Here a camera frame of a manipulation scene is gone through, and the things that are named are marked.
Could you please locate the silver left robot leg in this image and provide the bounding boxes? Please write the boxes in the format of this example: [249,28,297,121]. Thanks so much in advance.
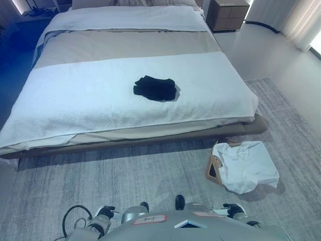
[120,201,150,223]

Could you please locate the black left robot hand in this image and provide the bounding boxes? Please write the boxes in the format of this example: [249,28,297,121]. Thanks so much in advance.
[96,205,123,219]

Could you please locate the silver right robot leg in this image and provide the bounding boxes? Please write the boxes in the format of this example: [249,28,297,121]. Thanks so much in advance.
[175,194,214,217]

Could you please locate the black garment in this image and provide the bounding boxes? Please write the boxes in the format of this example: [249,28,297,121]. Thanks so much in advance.
[132,74,182,102]

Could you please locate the beige duvet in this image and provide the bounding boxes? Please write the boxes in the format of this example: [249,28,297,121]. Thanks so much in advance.
[0,29,256,155]

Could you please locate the silver robot leg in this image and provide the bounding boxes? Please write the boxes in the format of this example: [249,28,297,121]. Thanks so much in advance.
[175,194,214,217]
[120,201,150,223]

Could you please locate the brown wooden nightstand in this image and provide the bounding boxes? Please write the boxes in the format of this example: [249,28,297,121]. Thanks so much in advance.
[206,0,250,32]

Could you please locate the white top sheet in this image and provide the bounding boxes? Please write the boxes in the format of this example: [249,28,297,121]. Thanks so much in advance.
[41,5,210,33]

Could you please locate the white fleece blanket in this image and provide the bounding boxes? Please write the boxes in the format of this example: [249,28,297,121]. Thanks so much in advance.
[0,51,259,149]

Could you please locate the wooden laundry basket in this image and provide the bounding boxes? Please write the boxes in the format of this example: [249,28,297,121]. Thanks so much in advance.
[205,139,242,187]

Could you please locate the thick black floor cable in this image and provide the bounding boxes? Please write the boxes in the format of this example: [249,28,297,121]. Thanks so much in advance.
[245,21,282,35]

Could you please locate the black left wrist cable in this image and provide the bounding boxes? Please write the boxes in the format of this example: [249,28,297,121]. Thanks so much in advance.
[61,204,94,238]

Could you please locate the white curtain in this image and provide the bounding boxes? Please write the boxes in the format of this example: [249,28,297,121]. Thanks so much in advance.
[244,0,321,52]

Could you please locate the white basket liner cloth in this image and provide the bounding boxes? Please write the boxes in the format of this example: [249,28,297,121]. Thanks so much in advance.
[212,140,280,195]

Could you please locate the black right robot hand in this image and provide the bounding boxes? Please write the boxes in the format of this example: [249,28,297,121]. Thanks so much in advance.
[222,202,243,217]

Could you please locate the low beige bed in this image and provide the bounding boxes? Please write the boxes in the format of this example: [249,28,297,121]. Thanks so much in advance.
[0,0,269,160]

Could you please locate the grey robot torso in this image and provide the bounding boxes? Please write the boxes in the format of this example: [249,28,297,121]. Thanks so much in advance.
[104,209,292,241]

